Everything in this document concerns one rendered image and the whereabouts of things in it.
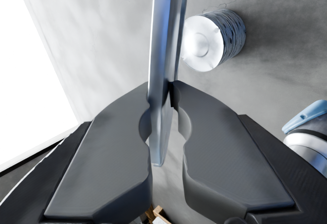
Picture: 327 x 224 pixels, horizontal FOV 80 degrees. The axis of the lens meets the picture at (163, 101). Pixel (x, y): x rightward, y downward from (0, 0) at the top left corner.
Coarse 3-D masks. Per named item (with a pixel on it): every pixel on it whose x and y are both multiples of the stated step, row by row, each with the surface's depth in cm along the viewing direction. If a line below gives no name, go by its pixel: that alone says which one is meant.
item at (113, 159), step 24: (144, 96) 10; (96, 120) 8; (120, 120) 8; (144, 120) 9; (96, 144) 7; (120, 144) 7; (144, 144) 7; (72, 168) 6; (96, 168) 6; (120, 168) 6; (144, 168) 6; (72, 192) 6; (96, 192) 6; (120, 192) 5; (144, 192) 6; (48, 216) 5; (72, 216) 5; (96, 216) 5; (120, 216) 6
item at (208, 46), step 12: (192, 24) 101; (204, 24) 96; (192, 36) 103; (204, 36) 98; (216, 36) 94; (192, 48) 106; (204, 48) 101; (216, 48) 97; (192, 60) 111; (204, 60) 105; (216, 60) 100
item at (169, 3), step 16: (160, 0) 8; (176, 0) 10; (160, 16) 8; (176, 16) 11; (160, 32) 8; (176, 32) 13; (160, 48) 9; (176, 48) 16; (160, 64) 9; (176, 64) 27; (160, 80) 9; (160, 96) 10; (160, 112) 10; (160, 128) 11; (160, 144) 12; (160, 160) 14
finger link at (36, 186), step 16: (80, 128) 8; (64, 144) 7; (48, 160) 7; (64, 160) 6; (32, 176) 6; (48, 176) 6; (16, 192) 6; (32, 192) 6; (48, 192) 6; (0, 208) 5; (16, 208) 5; (32, 208) 5
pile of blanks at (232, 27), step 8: (192, 16) 99; (208, 16) 96; (216, 16) 97; (224, 16) 101; (232, 16) 104; (216, 24) 92; (224, 24) 96; (232, 24) 99; (240, 24) 104; (224, 32) 94; (232, 32) 100; (240, 32) 103; (224, 40) 94; (232, 40) 98; (240, 40) 105; (224, 48) 96; (232, 48) 102; (240, 48) 111; (224, 56) 99; (232, 56) 112
